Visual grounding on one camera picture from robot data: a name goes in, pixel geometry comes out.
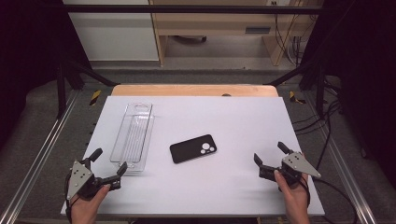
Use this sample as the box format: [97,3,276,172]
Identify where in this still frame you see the right hand-held gripper cable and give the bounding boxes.
[306,177,360,224]

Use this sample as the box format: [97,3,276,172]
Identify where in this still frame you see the yellow black floor tape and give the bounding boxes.
[289,91,306,105]
[90,90,103,106]

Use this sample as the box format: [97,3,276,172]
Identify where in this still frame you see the grey desk label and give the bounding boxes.
[245,26,272,35]

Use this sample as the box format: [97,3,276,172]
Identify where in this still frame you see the person's right hand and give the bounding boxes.
[274,169,311,218]

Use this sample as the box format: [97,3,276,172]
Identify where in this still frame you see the clear plastic packaging tray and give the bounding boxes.
[109,102,156,174]

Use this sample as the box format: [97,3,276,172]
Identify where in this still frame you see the light wooden desk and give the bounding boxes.
[148,0,325,67]

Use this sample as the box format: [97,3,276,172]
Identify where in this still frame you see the white cabinet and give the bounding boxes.
[63,0,160,62]

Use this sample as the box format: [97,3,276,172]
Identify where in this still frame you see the black curtain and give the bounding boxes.
[300,0,396,181]
[0,0,92,147]

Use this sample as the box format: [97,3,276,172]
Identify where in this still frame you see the black metal stand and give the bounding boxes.
[263,59,327,119]
[55,58,120,119]

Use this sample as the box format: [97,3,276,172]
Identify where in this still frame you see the black phone case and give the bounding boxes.
[169,133,218,164]

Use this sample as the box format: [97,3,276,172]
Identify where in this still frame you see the wooden table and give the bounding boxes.
[111,83,279,98]

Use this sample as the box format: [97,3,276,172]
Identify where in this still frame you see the aluminium floor rail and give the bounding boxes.
[0,90,79,224]
[303,92,378,224]

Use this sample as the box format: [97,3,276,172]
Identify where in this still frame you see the white table board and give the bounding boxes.
[60,95,325,217]

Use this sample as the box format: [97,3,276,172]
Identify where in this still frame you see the black horizontal frame bar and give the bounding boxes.
[62,4,326,14]

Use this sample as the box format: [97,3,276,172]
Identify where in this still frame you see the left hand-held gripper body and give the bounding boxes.
[66,158,122,201]

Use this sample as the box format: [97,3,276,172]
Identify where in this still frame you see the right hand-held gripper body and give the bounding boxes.
[259,151,321,187]

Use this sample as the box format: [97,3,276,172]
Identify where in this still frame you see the person's left hand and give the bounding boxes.
[70,184,111,224]

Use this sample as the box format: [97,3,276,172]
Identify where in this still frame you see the hanging desk cables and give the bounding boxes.
[274,12,316,67]

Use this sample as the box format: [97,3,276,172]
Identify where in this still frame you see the black floor cables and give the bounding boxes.
[291,77,344,171]

